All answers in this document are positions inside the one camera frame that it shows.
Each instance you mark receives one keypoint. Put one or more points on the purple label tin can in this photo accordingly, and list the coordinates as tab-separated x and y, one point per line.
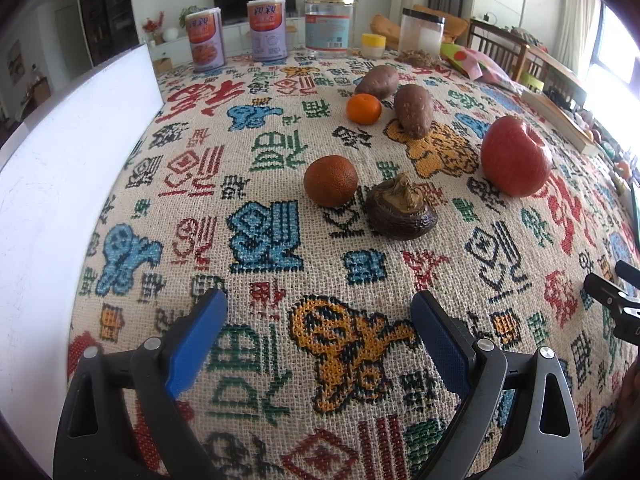
267	30

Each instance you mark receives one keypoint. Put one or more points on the purple sweet potato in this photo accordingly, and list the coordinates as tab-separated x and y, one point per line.
414	110
380	81

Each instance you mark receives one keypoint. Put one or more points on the reddish brown orange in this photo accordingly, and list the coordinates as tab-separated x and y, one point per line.
330	181

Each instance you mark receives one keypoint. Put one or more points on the green potted plant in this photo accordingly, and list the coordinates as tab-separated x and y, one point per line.
187	13

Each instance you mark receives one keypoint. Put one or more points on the white curtain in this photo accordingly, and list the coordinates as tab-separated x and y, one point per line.
580	15

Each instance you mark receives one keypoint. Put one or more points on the white board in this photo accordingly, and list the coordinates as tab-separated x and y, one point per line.
60	210

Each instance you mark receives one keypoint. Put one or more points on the window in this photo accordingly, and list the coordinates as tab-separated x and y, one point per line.
620	45

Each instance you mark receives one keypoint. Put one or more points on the clear glass jar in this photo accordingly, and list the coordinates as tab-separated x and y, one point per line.
329	25

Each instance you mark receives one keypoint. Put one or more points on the orange label tin can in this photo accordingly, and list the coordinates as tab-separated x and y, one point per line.
206	40

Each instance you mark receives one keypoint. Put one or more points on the printed woven tablecloth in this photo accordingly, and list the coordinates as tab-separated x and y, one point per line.
300	260

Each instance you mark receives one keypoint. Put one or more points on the cluster of bottles and jars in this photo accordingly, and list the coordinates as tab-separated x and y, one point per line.
612	150

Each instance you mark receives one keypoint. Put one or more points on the pile of brown dried bits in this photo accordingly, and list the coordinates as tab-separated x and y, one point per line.
417	58

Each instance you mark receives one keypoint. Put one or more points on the small yellow cup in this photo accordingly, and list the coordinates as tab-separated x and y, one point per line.
373	45

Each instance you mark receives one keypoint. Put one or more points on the orange cover book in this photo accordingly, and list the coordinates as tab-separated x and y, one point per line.
560	117

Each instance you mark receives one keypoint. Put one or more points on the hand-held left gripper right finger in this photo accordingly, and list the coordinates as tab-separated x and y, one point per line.
440	345

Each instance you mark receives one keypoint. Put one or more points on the orange lounge chair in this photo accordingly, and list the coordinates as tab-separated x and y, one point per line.
385	25

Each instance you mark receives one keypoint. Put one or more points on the black lid plastic jar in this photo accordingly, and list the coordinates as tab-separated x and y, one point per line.
421	32

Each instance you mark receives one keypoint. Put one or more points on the dark brown wrinkled fruit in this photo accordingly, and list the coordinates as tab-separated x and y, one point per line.
400	212

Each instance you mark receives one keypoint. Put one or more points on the pink snack bag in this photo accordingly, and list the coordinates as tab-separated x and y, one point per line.
475	62

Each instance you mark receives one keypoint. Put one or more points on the small orange tangerine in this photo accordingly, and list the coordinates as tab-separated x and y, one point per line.
364	109

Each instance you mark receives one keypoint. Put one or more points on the red apple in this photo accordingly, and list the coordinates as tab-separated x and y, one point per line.
515	156

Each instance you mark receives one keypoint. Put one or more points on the framed wall picture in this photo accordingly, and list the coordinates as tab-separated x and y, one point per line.
15	60

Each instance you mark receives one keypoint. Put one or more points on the white round lamp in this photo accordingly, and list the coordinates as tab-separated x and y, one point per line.
171	33

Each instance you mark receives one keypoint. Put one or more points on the red flower vase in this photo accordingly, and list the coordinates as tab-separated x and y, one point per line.
152	25

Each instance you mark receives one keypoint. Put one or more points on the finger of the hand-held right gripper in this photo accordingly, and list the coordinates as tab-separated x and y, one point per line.
630	272
610	295

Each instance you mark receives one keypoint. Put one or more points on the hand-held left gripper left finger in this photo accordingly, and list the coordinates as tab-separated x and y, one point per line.
197	345

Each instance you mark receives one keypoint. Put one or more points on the wooden chair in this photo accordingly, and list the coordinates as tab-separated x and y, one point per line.
555	75
492	42

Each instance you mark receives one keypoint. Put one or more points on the black tall cabinet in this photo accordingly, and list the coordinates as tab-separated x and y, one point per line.
102	5

